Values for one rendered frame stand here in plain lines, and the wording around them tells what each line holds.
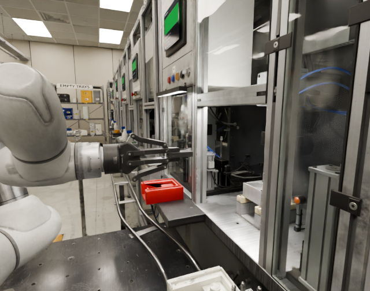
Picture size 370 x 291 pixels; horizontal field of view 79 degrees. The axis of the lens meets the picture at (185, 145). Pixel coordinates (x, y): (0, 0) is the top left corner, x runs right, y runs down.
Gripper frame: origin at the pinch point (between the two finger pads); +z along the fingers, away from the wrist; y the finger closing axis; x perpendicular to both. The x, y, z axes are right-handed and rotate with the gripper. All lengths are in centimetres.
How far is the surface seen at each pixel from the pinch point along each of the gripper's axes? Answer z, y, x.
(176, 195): 7.2, -22.4, 24.8
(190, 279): -2.4, -27.4, -14.5
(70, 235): -56, -116, 183
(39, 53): -181, 178, 750
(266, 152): 13.4, 3.0, -19.5
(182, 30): 11, 42, 27
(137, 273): -11, -48, 18
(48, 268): -42, -48, 32
